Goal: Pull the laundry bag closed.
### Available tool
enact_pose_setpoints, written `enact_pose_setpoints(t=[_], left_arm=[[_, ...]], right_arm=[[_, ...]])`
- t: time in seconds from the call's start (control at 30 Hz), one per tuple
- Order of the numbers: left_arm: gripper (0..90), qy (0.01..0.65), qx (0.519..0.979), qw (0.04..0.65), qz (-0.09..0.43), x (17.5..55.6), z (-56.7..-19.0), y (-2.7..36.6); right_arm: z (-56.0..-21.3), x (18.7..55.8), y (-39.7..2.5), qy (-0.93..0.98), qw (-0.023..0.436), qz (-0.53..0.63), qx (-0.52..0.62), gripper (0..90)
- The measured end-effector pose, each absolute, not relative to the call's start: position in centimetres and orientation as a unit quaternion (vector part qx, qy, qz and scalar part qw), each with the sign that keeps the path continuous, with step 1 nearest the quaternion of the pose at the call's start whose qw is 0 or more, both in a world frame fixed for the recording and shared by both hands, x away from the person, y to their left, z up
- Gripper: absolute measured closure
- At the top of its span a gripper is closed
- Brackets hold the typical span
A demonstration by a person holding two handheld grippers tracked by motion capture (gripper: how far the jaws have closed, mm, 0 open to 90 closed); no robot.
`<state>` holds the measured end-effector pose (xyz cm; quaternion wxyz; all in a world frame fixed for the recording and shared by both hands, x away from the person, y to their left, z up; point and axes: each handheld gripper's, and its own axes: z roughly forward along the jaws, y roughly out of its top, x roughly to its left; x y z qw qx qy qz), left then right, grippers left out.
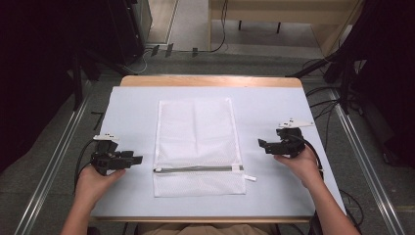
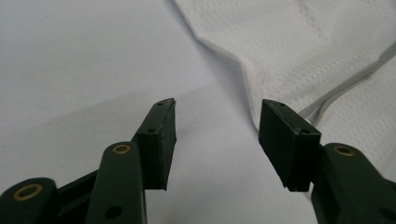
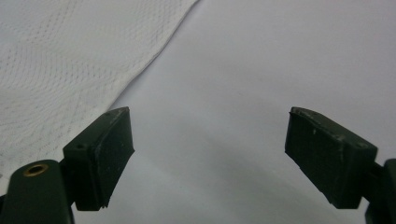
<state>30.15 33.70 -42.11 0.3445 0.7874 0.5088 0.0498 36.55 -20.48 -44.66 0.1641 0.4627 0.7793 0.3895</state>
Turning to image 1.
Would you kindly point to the metal floor rail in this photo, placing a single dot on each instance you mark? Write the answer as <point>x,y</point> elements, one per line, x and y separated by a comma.
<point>49,169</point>
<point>365,163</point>

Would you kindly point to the black equipment cabinet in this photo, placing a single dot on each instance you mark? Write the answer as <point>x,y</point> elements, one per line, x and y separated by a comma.
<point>133,26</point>

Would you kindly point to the wooden bench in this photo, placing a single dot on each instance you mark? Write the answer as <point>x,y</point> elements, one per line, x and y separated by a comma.
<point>280,13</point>

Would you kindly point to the person's beige trousers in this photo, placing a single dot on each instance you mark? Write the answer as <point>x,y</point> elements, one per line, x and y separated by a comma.
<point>208,229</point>

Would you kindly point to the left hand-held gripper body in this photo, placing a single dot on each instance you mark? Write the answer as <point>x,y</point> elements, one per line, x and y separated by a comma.
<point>105,156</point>

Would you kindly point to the wooden table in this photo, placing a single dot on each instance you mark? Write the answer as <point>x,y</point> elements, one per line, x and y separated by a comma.
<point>208,81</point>

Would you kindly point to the black curtain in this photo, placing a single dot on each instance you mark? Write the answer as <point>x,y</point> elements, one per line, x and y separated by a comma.
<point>385,65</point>
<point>36,71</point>

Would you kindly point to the white mesh laundry bag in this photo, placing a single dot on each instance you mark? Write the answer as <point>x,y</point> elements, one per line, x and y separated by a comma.
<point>199,148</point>

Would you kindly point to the person's right hand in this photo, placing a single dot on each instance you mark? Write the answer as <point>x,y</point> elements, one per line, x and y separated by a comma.
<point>301,166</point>

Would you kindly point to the light blue table mat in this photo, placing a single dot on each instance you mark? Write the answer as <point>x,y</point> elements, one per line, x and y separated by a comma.
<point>261,107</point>

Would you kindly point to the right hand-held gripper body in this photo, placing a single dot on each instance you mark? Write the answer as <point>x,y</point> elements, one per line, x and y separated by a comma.
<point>288,140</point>

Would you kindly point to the person's left hand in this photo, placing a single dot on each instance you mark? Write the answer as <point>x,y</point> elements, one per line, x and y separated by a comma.
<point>94,186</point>

